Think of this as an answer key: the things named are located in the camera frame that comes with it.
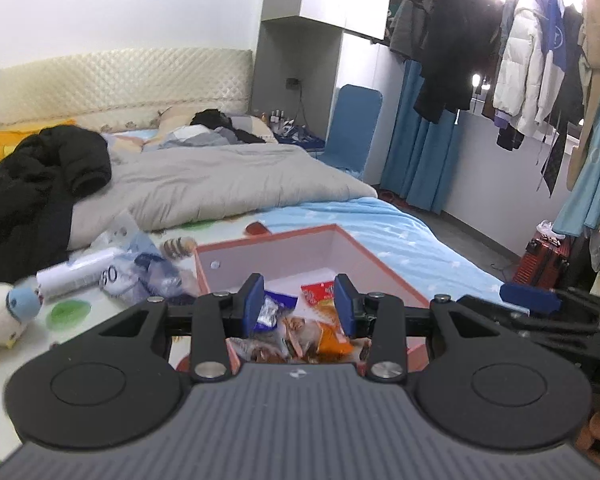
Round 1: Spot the light blue hanging cloth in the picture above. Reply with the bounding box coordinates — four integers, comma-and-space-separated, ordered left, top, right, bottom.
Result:
552, 85, 600, 238

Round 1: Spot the blue and white jacket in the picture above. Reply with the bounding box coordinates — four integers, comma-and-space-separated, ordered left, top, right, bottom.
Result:
530, 0, 568, 86

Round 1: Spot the grey hanging jacket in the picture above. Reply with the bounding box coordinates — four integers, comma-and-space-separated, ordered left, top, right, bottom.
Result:
389, 0, 441, 63

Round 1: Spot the yellow pillow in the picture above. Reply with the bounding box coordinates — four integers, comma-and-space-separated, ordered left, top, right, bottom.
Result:
0, 119, 76, 168

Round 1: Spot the white tube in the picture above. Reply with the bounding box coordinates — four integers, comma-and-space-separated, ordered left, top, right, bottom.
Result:
36, 246, 123, 303

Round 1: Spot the clear plastic bag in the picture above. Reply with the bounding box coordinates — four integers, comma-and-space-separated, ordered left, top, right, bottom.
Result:
87, 210, 201, 306

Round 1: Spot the cream quilted headboard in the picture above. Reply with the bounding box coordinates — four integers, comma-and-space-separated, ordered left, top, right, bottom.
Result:
0, 47, 255, 131

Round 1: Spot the penguin plush toy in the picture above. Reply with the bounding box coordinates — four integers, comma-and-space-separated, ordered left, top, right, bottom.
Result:
0, 282, 43, 348

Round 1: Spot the fruit print mat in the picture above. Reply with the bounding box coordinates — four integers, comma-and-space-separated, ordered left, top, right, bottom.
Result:
0, 210, 281, 471

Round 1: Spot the pile of snack packets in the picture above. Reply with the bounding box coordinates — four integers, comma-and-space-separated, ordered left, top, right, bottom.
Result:
225, 282, 376, 365

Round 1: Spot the black puffer jacket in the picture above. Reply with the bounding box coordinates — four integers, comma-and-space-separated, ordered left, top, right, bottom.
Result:
0, 125, 113, 286

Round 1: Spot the orange cardboard box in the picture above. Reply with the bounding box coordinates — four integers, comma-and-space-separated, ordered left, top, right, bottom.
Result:
192, 224, 431, 376

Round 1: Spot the clothes pile on bed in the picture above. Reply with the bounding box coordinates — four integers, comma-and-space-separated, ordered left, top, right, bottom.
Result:
160, 109, 281, 150

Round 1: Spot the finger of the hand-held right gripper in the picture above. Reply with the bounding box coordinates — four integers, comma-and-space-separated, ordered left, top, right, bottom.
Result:
500, 282, 600, 333

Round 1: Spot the red suitcase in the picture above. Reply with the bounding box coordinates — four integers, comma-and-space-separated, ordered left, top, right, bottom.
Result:
512, 234, 576, 291

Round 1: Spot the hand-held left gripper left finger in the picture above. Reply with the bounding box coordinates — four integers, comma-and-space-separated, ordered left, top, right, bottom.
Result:
97, 272, 267, 382

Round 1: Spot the white plastic bag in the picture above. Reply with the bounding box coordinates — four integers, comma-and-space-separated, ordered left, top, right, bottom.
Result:
537, 220, 566, 241

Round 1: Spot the black hanging coat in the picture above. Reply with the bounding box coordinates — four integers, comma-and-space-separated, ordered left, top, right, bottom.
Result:
412, 0, 503, 123

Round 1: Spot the blue chair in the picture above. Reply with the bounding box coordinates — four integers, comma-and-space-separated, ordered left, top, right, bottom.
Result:
317, 84, 384, 181

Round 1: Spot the grey duvet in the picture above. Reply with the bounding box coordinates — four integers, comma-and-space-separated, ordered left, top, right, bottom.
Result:
67, 132, 378, 251

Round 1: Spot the blue curtain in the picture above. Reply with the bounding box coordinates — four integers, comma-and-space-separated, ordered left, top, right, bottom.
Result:
380, 57, 463, 213

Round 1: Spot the white puffer jacket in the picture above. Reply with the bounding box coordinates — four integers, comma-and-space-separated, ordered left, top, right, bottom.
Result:
492, 0, 566, 138

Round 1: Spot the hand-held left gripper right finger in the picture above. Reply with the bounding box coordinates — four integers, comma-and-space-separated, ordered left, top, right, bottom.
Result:
332, 272, 487, 382

